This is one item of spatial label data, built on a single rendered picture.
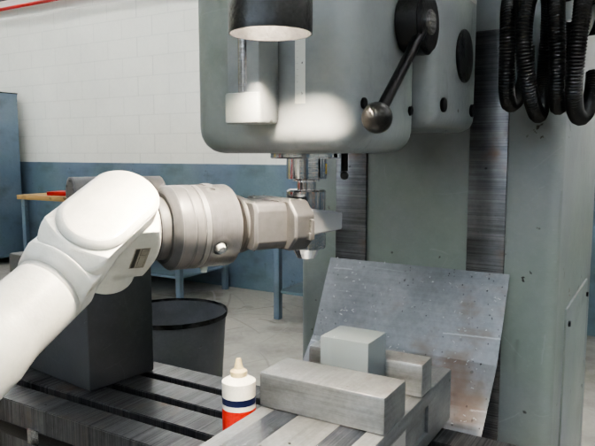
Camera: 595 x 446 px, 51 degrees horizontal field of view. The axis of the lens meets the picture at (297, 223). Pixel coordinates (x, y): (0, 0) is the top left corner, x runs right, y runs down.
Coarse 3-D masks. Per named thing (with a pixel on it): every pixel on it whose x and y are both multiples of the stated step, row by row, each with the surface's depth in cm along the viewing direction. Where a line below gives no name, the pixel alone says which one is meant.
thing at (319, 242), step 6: (324, 198) 73; (312, 204) 72; (318, 204) 72; (324, 204) 73; (324, 210) 73; (324, 234) 74; (312, 240) 72; (318, 240) 73; (324, 240) 74; (312, 246) 72; (318, 246) 73; (324, 246) 74
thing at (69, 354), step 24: (144, 288) 98; (96, 312) 92; (120, 312) 95; (144, 312) 99; (72, 336) 93; (96, 336) 92; (120, 336) 95; (144, 336) 99; (48, 360) 98; (72, 360) 94; (96, 360) 92; (120, 360) 96; (144, 360) 99; (96, 384) 93
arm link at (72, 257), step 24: (96, 192) 56; (120, 192) 57; (144, 192) 58; (48, 216) 53; (72, 216) 53; (96, 216) 54; (120, 216) 55; (144, 216) 57; (48, 240) 52; (72, 240) 52; (96, 240) 52; (120, 240) 54; (24, 264) 52; (48, 264) 52; (72, 264) 52; (96, 264) 52; (72, 288) 52; (96, 288) 55
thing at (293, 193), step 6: (288, 192) 73; (294, 192) 72; (300, 192) 72; (306, 192) 72; (312, 192) 72; (318, 192) 72; (324, 192) 73; (300, 198) 72; (306, 198) 72; (312, 198) 72; (318, 198) 72
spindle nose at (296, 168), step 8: (288, 160) 72; (296, 160) 71; (304, 160) 71; (312, 160) 71; (320, 160) 72; (288, 168) 72; (296, 168) 72; (304, 168) 71; (312, 168) 71; (320, 168) 72; (288, 176) 73; (296, 176) 72; (304, 176) 71; (312, 176) 71; (320, 176) 72
